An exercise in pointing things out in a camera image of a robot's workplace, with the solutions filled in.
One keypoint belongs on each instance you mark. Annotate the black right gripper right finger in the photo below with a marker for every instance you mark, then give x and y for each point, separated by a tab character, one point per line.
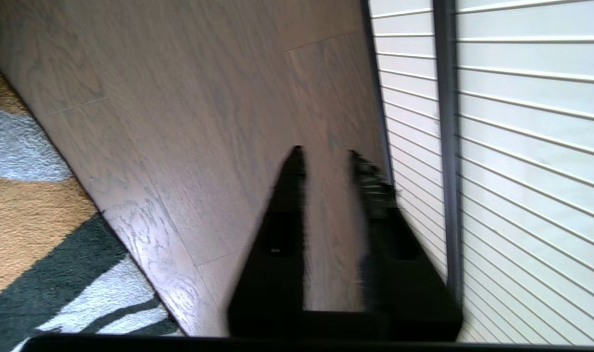
409	283

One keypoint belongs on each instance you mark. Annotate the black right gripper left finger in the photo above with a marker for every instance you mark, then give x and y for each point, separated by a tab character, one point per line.
272	274

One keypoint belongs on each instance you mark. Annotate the cream ribbed drawer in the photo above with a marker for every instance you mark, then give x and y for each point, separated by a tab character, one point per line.
522	146

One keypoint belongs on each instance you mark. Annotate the patterned rug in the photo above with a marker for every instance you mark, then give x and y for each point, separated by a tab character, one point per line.
33	220

